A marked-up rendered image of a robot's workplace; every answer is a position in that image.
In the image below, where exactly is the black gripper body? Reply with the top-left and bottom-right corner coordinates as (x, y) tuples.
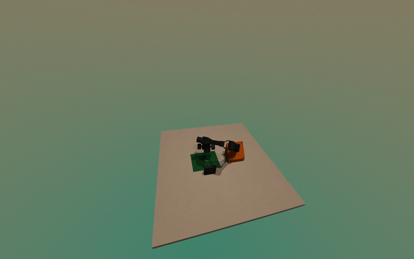
(197, 144), (215, 150)

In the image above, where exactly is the green circuit board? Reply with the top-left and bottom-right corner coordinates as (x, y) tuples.
(190, 151), (221, 172)

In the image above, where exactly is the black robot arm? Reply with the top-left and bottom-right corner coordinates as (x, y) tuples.
(196, 137), (240, 153)

